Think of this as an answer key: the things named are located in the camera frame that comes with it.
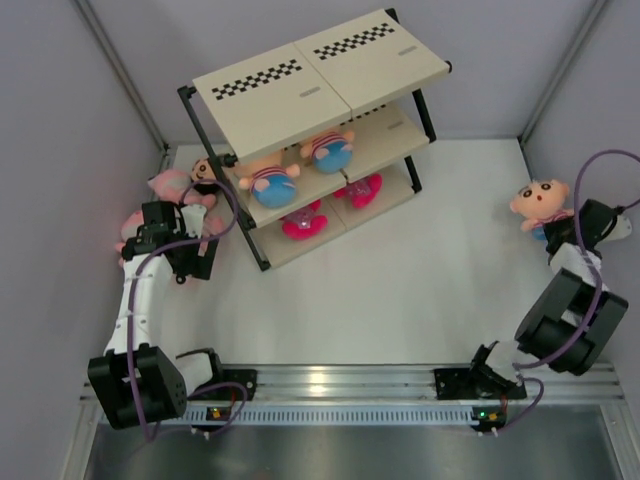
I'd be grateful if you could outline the blue pants boy plush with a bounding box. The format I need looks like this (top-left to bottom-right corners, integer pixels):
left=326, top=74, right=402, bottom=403
left=233, top=150, right=301, bottom=209
left=509, top=180, right=574, bottom=240
left=300, top=127, right=355, bottom=174

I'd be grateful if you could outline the pink striped plush toy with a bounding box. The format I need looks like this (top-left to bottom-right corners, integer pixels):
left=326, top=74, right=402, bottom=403
left=114, top=210, right=144, bottom=268
left=147, top=169, right=216, bottom=210
left=201, top=214, right=226, bottom=238

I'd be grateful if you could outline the magenta legs doll plush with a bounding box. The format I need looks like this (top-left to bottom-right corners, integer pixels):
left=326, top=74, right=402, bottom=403
left=281, top=200, right=328, bottom=241
left=333, top=173, right=383, bottom=209

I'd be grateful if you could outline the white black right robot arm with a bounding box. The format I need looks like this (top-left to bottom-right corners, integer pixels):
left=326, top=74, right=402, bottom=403
left=466, top=199, right=628, bottom=398

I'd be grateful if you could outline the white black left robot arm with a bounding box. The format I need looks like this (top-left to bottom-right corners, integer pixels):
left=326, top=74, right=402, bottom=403
left=87, top=201, right=226, bottom=430

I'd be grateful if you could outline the beige three-tier shelf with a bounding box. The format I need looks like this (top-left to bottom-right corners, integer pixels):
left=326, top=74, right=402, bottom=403
left=178, top=9, right=452, bottom=271

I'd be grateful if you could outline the black-haired doll plush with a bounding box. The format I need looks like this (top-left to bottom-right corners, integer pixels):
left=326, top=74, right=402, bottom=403
left=191, top=158, right=220, bottom=195

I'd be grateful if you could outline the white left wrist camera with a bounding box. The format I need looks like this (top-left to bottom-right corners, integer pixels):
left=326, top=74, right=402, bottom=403
left=180, top=204, right=207, bottom=238

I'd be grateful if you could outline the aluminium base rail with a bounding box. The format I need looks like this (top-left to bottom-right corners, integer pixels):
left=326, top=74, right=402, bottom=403
left=79, top=363, right=624, bottom=405

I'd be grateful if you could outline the white slotted cable duct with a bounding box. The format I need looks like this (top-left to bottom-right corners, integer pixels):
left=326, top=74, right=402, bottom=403
left=180, top=404, right=500, bottom=426

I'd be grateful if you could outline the right aluminium frame post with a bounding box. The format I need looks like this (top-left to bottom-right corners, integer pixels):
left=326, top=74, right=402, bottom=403
left=518, top=0, right=613, bottom=148

